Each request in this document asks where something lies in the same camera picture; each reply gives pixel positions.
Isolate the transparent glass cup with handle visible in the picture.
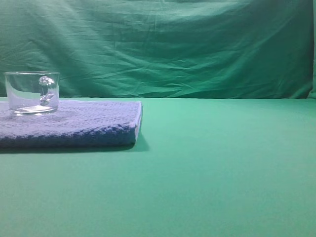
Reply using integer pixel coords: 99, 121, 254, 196
4, 72, 60, 115

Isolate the folded blue towel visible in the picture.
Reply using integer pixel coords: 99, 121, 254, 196
0, 100, 143, 149

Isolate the green backdrop cloth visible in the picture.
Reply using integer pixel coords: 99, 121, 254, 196
0, 0, 316, 99

